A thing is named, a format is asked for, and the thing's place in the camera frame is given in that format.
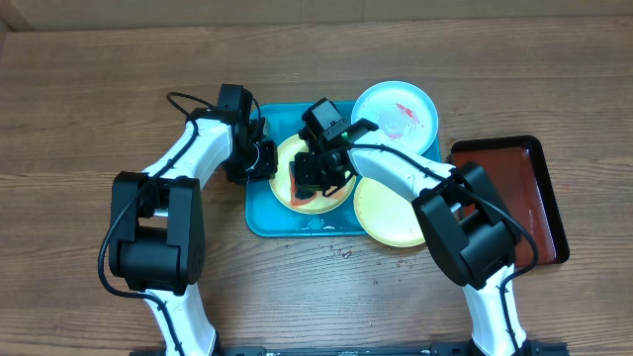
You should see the light blue plate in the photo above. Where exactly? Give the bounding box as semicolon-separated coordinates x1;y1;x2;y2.
351;81;439;154

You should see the red black sponge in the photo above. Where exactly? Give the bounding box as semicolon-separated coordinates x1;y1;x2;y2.
289;170;316;207

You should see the dark red black tray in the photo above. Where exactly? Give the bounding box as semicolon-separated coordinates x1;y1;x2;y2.
449;135;570;265

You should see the teal plastic tray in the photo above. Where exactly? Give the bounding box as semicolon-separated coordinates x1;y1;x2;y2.
245;101;440;237

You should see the yellow plate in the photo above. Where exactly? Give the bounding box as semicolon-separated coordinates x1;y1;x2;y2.
269;134;356;215
353;178;425;247

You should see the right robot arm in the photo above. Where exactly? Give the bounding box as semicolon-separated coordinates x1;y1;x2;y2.
292;98;530;355

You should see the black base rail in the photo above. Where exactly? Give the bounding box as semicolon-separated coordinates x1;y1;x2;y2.
129;340;570;356

